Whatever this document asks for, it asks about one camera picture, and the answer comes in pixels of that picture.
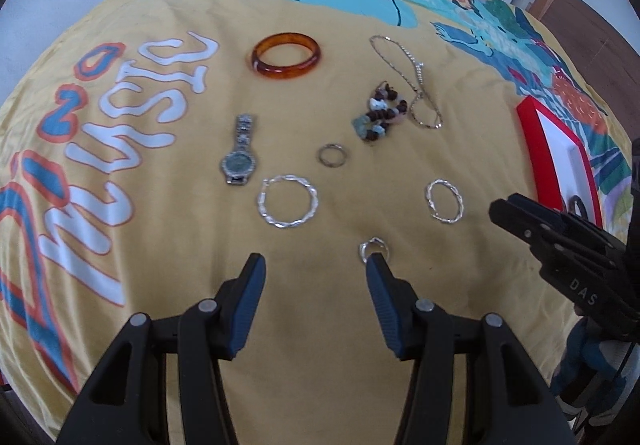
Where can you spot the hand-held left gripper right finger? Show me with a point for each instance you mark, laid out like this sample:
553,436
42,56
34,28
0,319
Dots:
382,295

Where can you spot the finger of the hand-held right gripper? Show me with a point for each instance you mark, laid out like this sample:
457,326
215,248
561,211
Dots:
510,220
537,209

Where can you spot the amber bangle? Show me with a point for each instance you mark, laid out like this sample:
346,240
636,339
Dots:
287,41

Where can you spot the red jewelry box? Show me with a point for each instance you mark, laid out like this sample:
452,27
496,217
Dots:
525,117

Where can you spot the wooden headboard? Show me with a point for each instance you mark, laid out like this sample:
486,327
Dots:
590,35

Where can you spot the twisted silver hoop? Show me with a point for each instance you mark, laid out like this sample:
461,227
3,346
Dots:
260,205
429,197

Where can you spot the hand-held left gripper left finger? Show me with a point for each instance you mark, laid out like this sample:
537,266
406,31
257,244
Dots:
250,295

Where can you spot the silver wristwatch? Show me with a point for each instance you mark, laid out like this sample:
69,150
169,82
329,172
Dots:
239,165

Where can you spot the yellow dinosaur printed blanket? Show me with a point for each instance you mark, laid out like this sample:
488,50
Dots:
325,235

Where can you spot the person's blue pants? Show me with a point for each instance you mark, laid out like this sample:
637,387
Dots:
582,350

